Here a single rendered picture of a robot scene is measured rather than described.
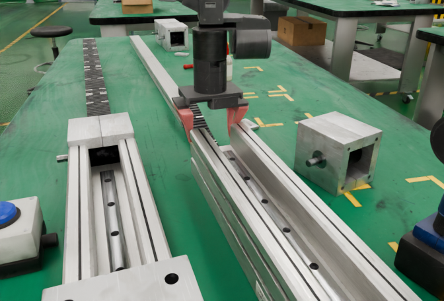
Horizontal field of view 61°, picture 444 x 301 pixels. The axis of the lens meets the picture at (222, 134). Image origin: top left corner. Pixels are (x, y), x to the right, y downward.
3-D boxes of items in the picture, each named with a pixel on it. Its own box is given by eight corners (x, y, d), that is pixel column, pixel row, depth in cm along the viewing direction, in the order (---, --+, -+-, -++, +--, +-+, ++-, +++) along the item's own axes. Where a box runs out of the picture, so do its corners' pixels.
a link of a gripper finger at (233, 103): (248, 142, 69) (250, 94, 65) (211, 148, 66) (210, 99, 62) (234, 128, 74) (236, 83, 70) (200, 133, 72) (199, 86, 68)
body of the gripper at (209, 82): (244, 101, 65) (245, 59, 62) (186, 109, 62) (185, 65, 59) (230, 90, 70) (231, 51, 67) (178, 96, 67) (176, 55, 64)
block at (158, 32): (150, 41, 167) (148, 20, 163) (175, 39, 171) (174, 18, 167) (154, 46, 159) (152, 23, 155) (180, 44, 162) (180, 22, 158)
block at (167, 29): (156, 47, 158) (154, 24, 153) (183, 45, 161) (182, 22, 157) (160, 52, 149) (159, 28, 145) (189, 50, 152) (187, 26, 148)
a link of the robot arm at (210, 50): (191, 19, 63) (192, 24, 58) (232, 18, 63) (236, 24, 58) (192, 59, 66) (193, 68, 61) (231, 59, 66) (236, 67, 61)
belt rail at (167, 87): (129, 42, 166) (129, 35, 165) (139, 41, 167) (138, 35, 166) (181, 127, 84) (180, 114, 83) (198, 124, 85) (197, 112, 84)
